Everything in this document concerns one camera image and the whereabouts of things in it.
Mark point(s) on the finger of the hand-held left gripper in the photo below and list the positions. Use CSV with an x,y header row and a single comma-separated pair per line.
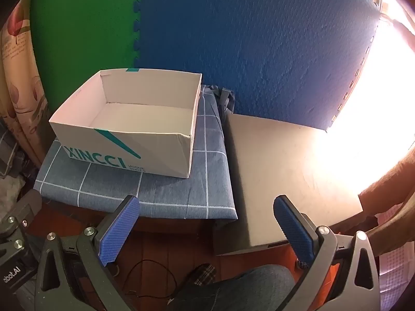
x,y
29,204

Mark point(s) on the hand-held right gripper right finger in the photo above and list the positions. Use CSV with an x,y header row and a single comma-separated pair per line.
x,y
293,230

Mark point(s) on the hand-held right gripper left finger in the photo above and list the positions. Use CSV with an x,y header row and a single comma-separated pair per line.
x,y
120,230

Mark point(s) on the white cardboard shoe box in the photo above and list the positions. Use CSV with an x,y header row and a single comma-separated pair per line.
x,y
152,155

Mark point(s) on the pale patterned bedsheet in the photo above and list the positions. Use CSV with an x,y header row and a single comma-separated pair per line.
x,y
9,194

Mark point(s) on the blue checked cushion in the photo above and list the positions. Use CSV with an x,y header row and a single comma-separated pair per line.
x,y
168,194

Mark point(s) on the person's right leg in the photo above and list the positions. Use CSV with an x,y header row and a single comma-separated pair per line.
x,y
243,288

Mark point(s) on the plaid slipper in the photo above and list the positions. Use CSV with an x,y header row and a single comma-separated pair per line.
x,y
201,275

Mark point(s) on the brown cloth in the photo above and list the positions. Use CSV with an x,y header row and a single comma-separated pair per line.
x,y
389,184

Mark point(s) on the pink lattice basket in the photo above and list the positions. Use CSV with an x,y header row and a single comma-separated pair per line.
x,y
395,275

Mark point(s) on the floral printed blanket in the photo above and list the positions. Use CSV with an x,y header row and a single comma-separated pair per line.
x,y
19,87

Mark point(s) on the green foam mat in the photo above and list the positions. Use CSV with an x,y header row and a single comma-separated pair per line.
x,y
81,39

